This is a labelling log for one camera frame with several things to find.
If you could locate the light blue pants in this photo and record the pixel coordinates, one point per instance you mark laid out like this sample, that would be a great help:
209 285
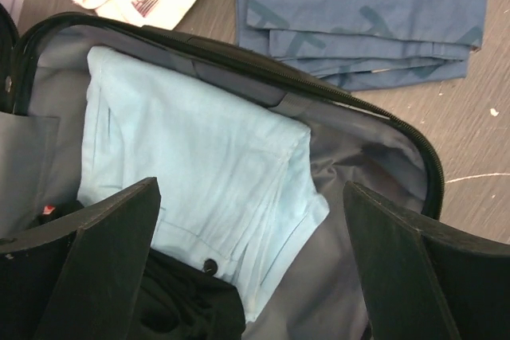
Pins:
235 178

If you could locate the dark blue patterned cloth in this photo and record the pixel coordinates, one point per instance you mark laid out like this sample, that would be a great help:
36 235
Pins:
366 44

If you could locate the black garment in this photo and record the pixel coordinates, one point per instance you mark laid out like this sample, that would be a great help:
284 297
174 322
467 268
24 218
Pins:
175 301

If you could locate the pink teal open suitcase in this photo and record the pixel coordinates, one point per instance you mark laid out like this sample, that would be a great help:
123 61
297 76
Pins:
42 91

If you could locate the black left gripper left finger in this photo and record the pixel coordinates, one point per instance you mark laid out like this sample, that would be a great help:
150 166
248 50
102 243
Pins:
78 277

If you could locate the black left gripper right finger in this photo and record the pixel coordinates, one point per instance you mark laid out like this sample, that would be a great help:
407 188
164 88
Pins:
422 279

